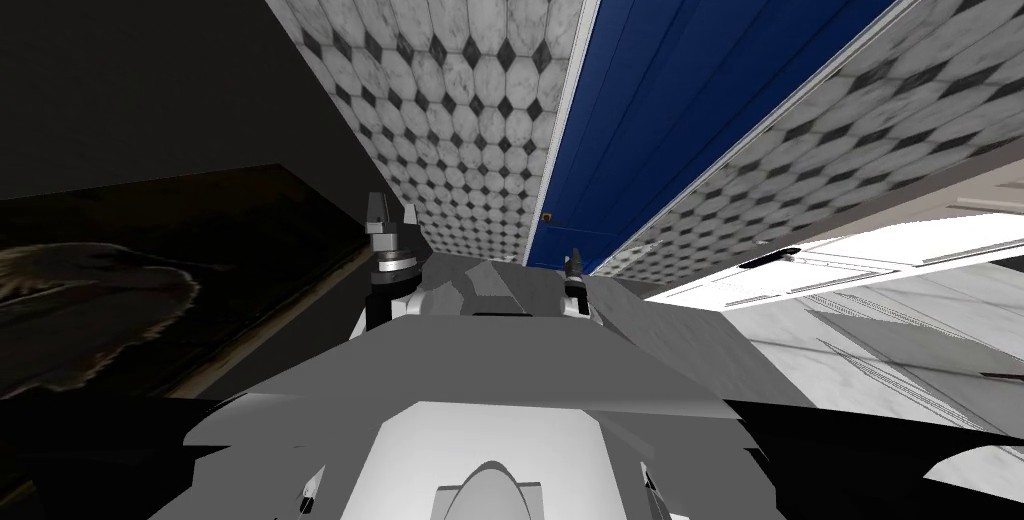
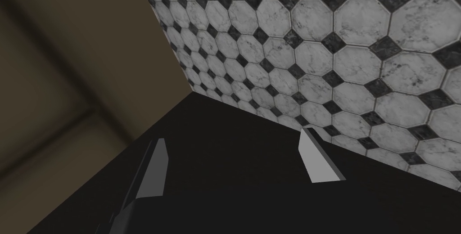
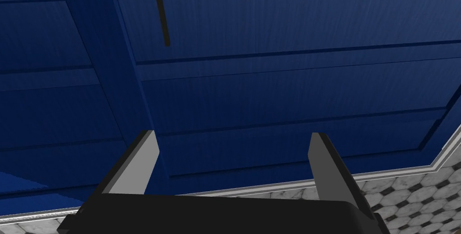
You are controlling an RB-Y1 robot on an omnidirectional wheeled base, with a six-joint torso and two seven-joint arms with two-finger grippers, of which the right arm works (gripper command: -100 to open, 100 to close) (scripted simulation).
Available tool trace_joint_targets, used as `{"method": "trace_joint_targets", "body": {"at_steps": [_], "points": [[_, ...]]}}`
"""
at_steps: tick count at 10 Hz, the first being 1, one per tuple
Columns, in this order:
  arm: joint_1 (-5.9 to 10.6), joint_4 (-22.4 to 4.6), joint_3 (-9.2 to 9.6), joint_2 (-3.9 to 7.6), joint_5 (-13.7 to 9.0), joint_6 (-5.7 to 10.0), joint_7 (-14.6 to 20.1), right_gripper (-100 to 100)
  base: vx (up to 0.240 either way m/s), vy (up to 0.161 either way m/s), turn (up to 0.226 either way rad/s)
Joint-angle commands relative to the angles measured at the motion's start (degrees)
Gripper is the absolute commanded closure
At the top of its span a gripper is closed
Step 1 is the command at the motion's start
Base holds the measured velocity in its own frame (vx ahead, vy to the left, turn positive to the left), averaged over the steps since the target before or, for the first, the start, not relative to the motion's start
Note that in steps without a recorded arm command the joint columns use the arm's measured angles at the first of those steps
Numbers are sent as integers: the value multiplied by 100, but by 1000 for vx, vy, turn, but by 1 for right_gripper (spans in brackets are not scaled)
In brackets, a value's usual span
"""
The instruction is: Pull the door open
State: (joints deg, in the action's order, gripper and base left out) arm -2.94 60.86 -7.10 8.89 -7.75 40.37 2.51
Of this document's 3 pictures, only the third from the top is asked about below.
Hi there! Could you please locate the black lever door handle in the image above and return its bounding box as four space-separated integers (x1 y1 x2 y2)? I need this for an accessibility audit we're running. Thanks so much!
143 0 181 47

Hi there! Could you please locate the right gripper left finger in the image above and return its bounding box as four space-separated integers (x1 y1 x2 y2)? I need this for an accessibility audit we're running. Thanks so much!
94 130 160 196

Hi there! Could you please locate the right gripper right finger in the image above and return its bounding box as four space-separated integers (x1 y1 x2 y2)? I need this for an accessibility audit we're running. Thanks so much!
307 132 375 220

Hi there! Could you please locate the blue panelled door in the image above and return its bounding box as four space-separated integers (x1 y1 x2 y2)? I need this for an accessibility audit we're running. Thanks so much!
0 0 461 217

